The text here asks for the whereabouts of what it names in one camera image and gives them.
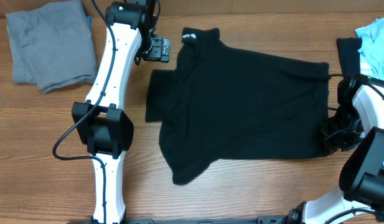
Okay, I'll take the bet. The black t-shirt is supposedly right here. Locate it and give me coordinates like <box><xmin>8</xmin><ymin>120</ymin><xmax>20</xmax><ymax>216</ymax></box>
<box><xmin>145</xmin><ymin>27</ymin><xmax>329</xmax><ymax>185</ymax></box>

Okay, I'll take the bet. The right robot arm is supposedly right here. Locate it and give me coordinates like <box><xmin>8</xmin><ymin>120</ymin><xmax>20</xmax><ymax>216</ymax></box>
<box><xmin>277</xmin><ymin>74</ymin><xmax>384</xmax><ymax>223</ymax></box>

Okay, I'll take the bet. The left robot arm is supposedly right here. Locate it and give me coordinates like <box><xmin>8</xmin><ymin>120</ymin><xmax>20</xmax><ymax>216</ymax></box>
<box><xmin>72</xmin><ymin>1</ymin><xmax>171</xmax><ymax>223</ymax></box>

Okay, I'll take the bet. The blue cloth under grey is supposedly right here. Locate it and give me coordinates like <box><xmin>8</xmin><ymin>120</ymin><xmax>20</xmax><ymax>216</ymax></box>
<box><xmin>87</xmin><ymin>16</ymin><xmax>92</xmax><ymax>29</ymax></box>

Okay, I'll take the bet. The black garment at right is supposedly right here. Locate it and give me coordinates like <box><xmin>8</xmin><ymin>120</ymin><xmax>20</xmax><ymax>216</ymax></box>
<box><xmin>336</xmin><ymin>37</ymin><xmax>362</xmax><ymax>76</ymax></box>

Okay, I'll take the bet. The light blue t-shirt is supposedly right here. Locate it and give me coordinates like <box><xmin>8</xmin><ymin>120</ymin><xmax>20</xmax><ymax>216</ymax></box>
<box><xmin>355</xmin><ymin>17</ymin><xmax>384</xmax><ymax>81</ymax></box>

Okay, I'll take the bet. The folded grey cloth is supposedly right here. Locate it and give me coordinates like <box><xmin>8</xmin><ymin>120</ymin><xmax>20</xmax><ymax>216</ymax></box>
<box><xmin>6</xmin><ymin>1</ymin><xmax>98</xmax><ymax>94</ymax></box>

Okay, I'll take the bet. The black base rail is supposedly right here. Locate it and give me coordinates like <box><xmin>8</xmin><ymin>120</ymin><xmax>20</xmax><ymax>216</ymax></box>
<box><xmin>67</xmin><ymin>215</ymin><xmax>345</xmax><ymax>224</ymax></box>

